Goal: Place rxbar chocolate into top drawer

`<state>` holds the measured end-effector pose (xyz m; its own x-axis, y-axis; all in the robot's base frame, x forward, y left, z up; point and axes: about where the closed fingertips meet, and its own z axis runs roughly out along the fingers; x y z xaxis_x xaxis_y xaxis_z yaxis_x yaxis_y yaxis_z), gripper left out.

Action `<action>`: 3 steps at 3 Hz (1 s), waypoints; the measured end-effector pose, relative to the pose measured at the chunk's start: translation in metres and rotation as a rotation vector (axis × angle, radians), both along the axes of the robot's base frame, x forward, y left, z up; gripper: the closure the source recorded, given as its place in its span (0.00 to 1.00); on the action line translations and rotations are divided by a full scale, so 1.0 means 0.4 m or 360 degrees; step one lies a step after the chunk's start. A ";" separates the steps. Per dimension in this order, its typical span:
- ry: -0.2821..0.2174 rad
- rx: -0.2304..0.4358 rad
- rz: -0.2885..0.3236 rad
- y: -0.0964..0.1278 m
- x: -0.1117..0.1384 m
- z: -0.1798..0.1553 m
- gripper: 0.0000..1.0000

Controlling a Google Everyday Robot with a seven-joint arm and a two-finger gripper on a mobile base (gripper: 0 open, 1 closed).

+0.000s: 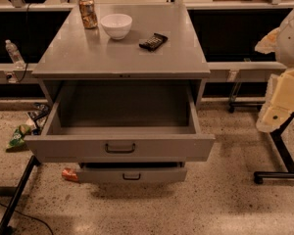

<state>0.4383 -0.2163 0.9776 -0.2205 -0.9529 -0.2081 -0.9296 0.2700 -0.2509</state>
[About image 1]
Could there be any grey lower drawer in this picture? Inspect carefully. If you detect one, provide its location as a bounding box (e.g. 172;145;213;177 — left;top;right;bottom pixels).
76;162;187;183

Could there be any orange soda can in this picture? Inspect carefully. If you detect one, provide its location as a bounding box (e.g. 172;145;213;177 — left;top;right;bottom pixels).
78;0;98;29

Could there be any white ceramic bowl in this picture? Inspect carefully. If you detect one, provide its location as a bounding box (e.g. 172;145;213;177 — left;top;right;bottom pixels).
100;14;132;40

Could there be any clear plastic water bottle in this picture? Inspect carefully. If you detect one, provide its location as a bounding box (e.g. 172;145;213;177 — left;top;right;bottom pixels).
5;39;25;70

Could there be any green chip bag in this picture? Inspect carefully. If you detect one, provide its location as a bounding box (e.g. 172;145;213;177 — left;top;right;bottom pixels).
6;124;31;150

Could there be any dark snack packets pile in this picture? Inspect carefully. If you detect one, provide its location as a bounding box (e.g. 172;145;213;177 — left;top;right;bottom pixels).
26;103;50;135

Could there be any black stand leg left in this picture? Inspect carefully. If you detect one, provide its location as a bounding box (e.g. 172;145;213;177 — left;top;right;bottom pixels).
0;156;40;235

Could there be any black stand base right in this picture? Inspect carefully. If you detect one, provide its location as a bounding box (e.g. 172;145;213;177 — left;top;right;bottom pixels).
254;113;294;184

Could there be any grey metal drawer cabinet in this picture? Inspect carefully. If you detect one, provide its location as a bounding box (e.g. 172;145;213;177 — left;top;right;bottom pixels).
32;4;210;102

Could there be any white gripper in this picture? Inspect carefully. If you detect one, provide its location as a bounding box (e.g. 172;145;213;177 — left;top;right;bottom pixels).
255;9;294;132

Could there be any black floor cable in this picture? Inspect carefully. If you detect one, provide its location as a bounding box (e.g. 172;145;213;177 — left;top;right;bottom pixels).
0;197;55;235

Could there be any open grey top drawer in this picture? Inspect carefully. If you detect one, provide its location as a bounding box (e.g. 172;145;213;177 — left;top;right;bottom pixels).
25;80;215;163

